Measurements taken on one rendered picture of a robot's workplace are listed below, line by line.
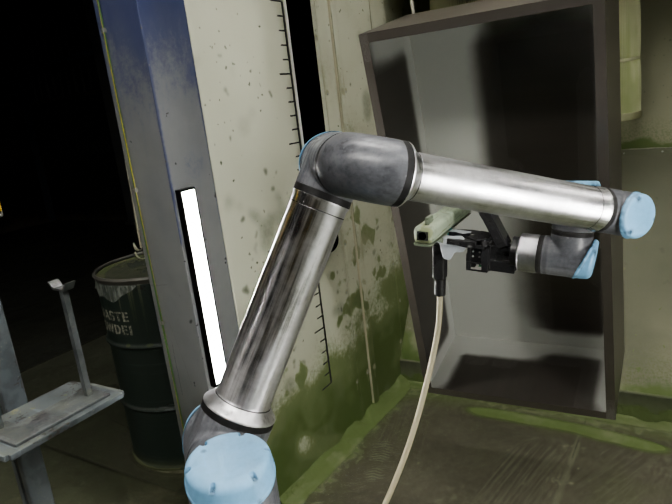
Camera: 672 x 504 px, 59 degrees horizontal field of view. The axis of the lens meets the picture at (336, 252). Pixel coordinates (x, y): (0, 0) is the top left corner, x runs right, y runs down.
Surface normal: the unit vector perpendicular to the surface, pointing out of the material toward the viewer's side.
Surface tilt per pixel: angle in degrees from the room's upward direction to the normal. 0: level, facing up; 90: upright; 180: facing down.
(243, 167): 90
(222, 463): 5
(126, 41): 90
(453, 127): 102
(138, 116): 90
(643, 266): 57
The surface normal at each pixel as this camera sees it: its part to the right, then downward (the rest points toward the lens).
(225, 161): 0.84, 0.03
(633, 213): 0.39, 0.21
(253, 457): -0.09, -0.94
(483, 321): -0.45, 0.46
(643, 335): -0.50, -0.30
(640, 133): -0.52, 0.26
